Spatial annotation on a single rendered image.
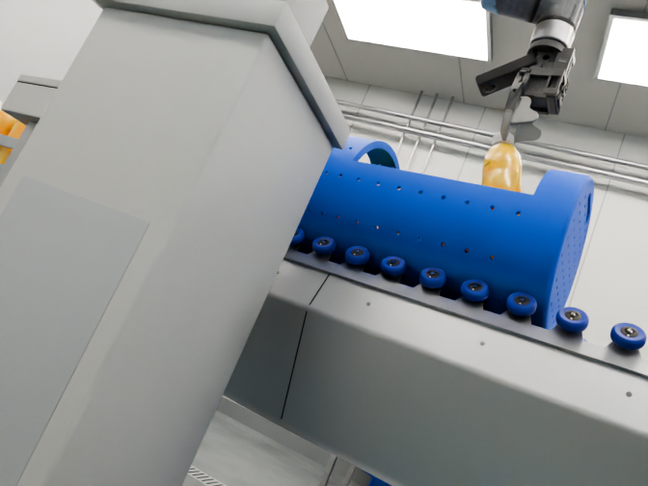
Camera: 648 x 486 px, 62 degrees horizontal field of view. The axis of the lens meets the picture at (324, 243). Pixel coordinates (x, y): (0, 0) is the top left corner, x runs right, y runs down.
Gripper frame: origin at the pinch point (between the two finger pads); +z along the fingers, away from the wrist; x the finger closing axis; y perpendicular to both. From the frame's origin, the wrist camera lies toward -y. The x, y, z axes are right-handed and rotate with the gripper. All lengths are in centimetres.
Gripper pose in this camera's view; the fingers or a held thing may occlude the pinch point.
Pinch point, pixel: (503, 140)
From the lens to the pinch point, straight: 108.7
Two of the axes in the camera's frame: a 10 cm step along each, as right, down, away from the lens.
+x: 4.2, 3.5, 8.3
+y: 8.2, 2.4, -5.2
